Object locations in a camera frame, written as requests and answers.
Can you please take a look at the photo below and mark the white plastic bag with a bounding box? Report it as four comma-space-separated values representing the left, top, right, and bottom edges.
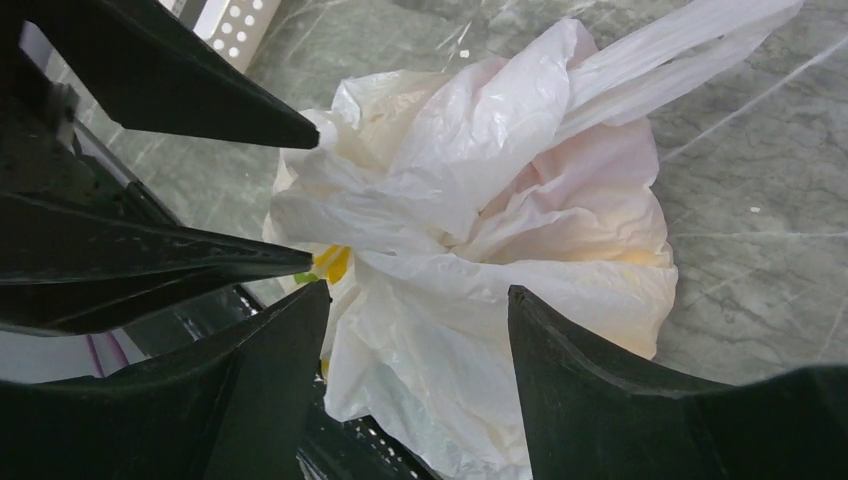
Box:
263, 1, 802, 479

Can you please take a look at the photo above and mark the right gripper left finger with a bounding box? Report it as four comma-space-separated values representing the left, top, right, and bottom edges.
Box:
1, 281, 330, 479

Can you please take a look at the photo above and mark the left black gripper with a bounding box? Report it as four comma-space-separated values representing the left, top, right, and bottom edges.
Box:
1, 0, 319, 336

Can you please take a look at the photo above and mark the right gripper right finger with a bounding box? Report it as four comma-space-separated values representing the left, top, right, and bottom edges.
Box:
508, 285, 847, 479

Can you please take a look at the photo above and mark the white plastic basket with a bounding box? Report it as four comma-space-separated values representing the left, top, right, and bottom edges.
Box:
159, 0, 282, 73

